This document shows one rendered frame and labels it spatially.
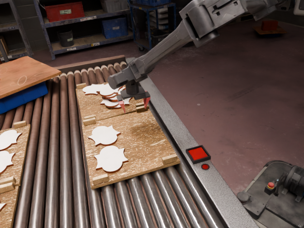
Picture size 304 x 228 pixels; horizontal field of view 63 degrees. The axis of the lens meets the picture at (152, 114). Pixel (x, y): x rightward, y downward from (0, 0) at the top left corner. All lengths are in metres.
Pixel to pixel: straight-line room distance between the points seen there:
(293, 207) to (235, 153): 0.81
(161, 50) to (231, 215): 0.56
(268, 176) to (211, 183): 1.06
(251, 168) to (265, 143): 0.38
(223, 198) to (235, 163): 1.45
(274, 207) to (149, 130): 0.98
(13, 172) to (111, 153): 0.39
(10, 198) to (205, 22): 0.86
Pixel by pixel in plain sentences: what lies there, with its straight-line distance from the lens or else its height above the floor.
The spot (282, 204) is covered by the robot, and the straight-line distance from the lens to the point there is 1.81.
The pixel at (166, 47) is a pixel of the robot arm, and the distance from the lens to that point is 0.79.
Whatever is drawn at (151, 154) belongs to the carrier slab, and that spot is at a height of 0.94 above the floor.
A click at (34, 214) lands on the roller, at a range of 0.98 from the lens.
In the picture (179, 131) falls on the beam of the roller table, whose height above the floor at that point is 0.91.
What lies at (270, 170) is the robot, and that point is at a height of 0.24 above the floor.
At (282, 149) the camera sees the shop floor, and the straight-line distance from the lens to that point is 2.60.
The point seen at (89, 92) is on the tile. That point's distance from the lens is 1.52.
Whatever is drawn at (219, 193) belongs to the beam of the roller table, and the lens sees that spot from 0.92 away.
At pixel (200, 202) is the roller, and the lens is 0.89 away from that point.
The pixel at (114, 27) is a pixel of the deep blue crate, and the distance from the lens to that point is 5.38.
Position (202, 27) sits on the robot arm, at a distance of 0.68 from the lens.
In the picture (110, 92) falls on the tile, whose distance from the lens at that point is 1.35.
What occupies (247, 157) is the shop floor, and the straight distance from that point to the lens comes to 2.42.
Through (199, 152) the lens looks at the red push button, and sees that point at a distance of 1.03.
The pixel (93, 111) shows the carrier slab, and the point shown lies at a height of 0.94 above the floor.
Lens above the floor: 1.63
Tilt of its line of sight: 34 degrees down
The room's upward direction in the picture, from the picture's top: 5 degrees counter-clockwise
